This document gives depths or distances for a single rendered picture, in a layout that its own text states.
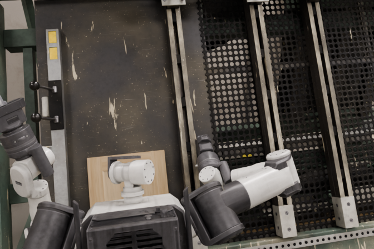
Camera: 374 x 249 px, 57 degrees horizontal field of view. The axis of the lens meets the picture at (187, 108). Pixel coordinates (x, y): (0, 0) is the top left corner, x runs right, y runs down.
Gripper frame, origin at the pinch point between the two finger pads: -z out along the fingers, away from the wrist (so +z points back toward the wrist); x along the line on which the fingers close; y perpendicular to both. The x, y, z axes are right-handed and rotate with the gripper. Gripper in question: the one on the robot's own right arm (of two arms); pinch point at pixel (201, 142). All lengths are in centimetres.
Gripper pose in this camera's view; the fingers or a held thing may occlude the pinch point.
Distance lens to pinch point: 142.6
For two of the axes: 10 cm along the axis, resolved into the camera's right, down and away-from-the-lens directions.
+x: 0.1, -8.2, -5.7
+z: 1.7, 5.7, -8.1
